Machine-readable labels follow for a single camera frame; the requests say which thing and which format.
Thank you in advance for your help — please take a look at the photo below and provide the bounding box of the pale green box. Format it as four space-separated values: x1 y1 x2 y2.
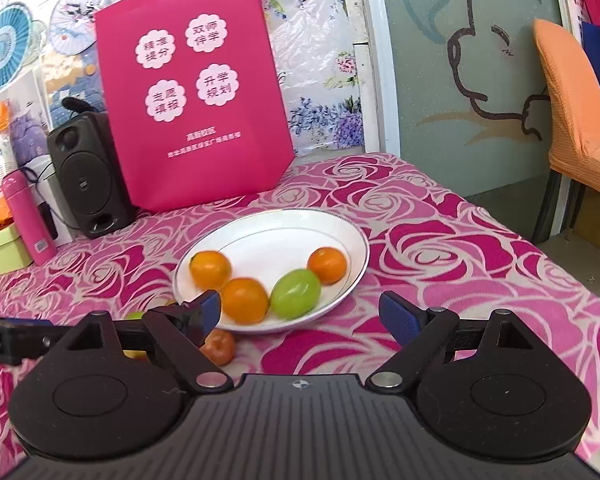
0 223 33 275

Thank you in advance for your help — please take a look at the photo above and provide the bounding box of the pink tote bag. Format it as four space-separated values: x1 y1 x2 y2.
95 0 294 211

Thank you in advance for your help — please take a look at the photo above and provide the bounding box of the blue paper fan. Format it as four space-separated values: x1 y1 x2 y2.
0 2 32 89

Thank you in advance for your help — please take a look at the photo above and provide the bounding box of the orange left in plate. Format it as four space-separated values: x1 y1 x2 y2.
188 250 233 290

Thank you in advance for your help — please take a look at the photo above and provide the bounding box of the pink thermos bottle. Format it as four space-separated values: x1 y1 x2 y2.
2 169 57 266

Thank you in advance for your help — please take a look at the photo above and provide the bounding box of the green fruit in plate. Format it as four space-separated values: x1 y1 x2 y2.
270 269 322 320

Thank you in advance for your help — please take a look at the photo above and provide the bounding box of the orange right in plate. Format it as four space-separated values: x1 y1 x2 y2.
306 247 348 285

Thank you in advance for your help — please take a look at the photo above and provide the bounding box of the white device box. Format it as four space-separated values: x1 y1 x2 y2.
21 155 80 247

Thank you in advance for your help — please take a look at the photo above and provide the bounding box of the orange fabric chair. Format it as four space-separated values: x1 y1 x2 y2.
531 18 600 243

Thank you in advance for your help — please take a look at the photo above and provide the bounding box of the orange in plate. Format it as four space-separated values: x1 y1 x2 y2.
188 250 233 290
306 247 348 285

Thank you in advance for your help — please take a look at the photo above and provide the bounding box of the white round plate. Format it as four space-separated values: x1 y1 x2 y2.
172 208 370 335

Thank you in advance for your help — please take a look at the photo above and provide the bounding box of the black speaker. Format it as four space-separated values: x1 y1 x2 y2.
47 96 135 240

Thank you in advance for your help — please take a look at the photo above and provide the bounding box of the large front orange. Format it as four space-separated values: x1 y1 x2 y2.
221 278 270 325

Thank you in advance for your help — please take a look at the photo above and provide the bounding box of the red-orange persimmon on table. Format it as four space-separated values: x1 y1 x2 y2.
199 328 236 367

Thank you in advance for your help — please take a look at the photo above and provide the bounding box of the green fruit on table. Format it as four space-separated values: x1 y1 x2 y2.
124 311 144 321

